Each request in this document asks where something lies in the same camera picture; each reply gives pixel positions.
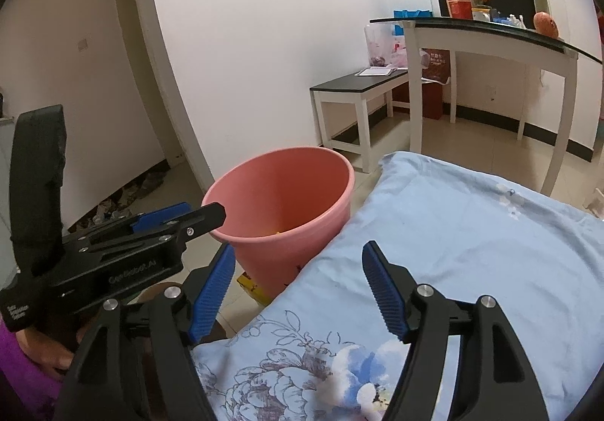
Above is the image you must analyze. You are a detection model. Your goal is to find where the red gift bag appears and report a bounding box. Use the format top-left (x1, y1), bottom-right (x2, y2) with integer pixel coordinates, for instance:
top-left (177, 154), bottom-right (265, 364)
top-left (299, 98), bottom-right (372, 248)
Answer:
top-left (421, 48), bottom-right (452, 84)

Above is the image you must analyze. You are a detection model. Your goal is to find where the person's left hand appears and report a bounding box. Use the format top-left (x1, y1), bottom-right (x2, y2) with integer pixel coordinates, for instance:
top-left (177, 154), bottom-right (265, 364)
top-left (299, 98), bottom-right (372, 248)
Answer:
top-left (16, 324), bottom-right (88, 379)

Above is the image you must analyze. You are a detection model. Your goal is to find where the person's left forearm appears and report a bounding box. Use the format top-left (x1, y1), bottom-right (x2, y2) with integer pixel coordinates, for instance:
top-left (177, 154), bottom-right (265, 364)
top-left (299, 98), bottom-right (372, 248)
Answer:
top-left (0, 319), bottom-right (64, 421)

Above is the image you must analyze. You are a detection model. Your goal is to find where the red round plush toy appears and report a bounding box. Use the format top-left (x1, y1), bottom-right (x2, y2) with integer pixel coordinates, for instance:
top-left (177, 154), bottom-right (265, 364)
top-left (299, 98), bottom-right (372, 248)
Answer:
top-left (533, 11), bottom-right (559, 39)

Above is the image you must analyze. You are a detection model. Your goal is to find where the dark red box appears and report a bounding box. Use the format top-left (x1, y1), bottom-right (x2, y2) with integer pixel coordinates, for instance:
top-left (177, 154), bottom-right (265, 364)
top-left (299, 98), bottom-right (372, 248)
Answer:
top-left (393, 81), bottom-right (444, 120)

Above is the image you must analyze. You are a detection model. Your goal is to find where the light blue floral cloth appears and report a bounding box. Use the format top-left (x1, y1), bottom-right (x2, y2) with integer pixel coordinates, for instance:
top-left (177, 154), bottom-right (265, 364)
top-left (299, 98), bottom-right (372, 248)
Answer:
top-left (191, 150), bottom-right (604, 421)

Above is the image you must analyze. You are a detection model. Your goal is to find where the dark-top white bench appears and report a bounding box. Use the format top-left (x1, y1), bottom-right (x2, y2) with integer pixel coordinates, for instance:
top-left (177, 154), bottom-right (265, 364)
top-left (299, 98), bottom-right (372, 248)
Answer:
top-left (309, 69), bottom-right (411, 174)

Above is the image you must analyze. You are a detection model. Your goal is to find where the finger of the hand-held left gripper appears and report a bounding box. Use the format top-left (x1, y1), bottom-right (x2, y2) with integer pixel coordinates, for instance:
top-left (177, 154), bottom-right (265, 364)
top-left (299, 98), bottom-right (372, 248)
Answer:
top-left (61, 202), bottom-right (192, 245)
top-left (80, 202), bottom-right (226, 261)

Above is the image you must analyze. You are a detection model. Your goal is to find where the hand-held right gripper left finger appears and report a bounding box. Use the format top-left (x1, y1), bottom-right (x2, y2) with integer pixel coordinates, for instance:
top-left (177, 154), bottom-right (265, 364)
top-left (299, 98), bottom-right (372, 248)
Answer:
top-left (53, 243), bottom-right (237, 421)

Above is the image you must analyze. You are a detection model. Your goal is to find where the pink plastic bag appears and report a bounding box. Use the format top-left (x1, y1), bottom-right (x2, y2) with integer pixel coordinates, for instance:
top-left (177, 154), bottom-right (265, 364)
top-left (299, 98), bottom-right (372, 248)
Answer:
top-left (363, 22), bottom-right (409, 70)

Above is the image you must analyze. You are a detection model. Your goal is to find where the white glass-top table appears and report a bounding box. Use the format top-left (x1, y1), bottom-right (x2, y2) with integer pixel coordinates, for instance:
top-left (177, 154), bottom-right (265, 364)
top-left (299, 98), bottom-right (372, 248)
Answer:
top-left (369, 16), bottom-right (604, 197)

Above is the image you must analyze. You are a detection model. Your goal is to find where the yellow printed box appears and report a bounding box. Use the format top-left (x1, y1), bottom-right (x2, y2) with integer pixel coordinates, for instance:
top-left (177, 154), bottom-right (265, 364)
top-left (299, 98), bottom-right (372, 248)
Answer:
top-left (236, 272), bottom-right (267, 304)

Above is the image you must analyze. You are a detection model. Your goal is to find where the pink plastic bucket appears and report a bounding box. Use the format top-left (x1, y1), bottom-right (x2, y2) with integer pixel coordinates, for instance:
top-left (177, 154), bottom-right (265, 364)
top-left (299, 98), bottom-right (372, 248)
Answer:
top-left (201, 146), bottom-right (356, 301)

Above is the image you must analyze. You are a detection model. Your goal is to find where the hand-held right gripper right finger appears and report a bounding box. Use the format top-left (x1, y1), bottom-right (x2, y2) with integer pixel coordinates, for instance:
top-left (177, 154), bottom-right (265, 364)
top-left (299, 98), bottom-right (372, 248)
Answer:
top-left (361, 239), bottom-right (550, 421)

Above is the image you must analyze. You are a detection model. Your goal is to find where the pile of paper scraps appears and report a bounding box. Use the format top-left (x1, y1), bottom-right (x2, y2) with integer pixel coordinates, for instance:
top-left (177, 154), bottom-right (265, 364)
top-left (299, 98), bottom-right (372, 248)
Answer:
top-left (68, 168), bottom-right (168, 233)

